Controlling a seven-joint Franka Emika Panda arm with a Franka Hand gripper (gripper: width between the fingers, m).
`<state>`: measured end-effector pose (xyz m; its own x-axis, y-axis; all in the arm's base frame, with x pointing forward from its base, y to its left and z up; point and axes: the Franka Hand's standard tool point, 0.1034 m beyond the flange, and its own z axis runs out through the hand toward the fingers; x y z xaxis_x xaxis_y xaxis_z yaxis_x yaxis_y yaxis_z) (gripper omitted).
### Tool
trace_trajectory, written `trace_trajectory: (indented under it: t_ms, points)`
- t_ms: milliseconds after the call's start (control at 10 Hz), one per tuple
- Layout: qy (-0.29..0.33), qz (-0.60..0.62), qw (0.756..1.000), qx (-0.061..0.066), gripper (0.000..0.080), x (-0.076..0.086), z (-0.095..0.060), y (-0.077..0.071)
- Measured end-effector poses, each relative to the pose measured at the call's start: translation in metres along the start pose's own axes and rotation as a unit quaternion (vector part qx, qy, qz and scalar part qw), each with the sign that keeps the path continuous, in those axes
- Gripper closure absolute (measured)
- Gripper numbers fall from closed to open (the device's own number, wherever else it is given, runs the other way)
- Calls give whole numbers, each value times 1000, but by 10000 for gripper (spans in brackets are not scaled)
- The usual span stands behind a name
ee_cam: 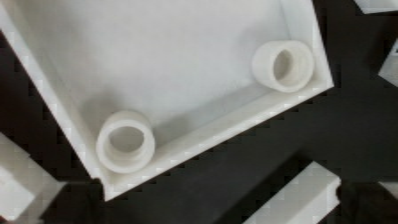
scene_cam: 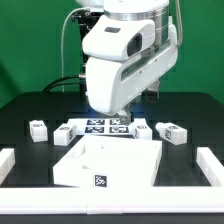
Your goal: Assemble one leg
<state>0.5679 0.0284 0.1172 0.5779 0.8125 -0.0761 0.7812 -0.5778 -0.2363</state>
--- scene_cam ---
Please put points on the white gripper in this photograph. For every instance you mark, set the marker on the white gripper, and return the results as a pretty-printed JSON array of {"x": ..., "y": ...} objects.
[{"x": 111, "y": 85}]

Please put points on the white square table top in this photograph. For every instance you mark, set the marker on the white square table top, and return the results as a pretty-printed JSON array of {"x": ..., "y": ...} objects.
[{"x": 109, "y": 162}]

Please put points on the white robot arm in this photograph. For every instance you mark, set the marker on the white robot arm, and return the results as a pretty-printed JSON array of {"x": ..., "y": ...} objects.
[{"x": 131, "y": 46}]

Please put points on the white sheet with markers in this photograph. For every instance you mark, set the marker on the white sheet with markers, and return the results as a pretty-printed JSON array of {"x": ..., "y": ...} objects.
[{"x": 105, "y": 126}]

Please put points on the white front fence rail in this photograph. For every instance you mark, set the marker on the white front fence rail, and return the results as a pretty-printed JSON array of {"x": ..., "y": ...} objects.
[{"x": 101, "y": 201}]

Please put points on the white fence rail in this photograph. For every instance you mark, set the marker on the white fence rail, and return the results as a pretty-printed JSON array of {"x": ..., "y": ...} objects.
[
  {"x": 7, "y": 161},
  {"x": 210, "y": 166},
  {"x": 101, "y": 201}
]

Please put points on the white right fence rail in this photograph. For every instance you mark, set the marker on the white right fence rail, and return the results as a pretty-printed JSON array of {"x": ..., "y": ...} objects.
[{"x": 210, "y": 166}]

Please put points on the white left fence rail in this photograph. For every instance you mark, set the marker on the white left fence rail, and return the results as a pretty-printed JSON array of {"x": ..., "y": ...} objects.
[{"x": 7, "y": 161}]

